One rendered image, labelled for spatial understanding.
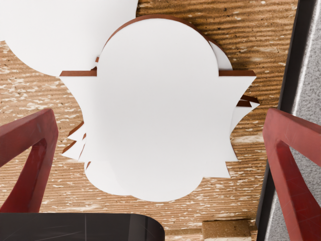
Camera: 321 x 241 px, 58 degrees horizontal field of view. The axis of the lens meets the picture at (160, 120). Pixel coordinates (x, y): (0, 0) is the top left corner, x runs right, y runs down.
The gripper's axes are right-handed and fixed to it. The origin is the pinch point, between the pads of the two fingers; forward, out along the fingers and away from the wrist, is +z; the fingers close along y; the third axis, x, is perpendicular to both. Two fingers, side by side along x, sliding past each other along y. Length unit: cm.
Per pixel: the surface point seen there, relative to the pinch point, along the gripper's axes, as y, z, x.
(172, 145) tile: -0.9, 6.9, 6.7
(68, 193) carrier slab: 10.8, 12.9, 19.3
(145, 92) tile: 1.0, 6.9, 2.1
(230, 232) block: -8.7, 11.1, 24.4
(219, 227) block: -7.3, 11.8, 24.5
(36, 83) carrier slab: 10.9, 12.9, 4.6
